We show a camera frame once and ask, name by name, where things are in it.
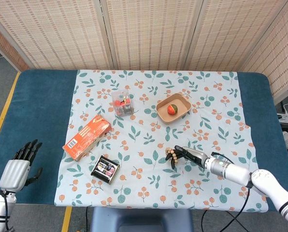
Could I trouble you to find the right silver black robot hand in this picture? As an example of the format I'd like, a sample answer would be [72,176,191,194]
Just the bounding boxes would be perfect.
[165,145,209,170]

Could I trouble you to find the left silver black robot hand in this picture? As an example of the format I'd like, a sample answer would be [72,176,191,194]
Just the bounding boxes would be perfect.
[0,139,43,193]

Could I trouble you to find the wooden bead bracelet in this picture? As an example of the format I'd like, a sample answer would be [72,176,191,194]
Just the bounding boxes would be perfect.
[165,147,181,163]

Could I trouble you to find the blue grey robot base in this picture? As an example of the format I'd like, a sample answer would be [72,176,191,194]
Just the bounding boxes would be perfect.
[89,207,194,232]

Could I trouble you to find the floral orange fruit tablecloth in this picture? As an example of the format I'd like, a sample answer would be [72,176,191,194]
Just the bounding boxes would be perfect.
[54,69,269,213]

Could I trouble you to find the beige rectangular tray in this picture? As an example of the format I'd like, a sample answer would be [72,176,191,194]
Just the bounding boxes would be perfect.
[156,93,192,126]

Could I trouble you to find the blue table cover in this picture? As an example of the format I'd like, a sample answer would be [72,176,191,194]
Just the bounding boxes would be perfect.
[0,69,288,212]

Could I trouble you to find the orange biscuit carton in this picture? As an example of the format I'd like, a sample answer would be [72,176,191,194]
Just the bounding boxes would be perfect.
[62,115,111,162]

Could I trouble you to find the clear plastic box red items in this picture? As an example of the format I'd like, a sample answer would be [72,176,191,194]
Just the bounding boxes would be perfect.
[111,89,135,117]

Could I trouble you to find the black luncheon meat can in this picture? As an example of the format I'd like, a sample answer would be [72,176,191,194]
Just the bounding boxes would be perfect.
[90,155,121,185]

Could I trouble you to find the woven bamboo folding screen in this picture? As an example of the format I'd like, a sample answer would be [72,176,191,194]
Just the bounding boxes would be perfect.
[0,0,288,97]

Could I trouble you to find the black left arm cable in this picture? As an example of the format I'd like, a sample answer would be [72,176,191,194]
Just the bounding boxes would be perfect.
[0,189,11,232]

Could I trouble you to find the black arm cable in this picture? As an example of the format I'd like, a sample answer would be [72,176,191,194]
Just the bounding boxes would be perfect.
[0,189,11,232]
[201,151,251,232]

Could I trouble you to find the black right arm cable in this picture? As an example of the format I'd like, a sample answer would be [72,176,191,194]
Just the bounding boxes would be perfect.
[201,151,251,232]

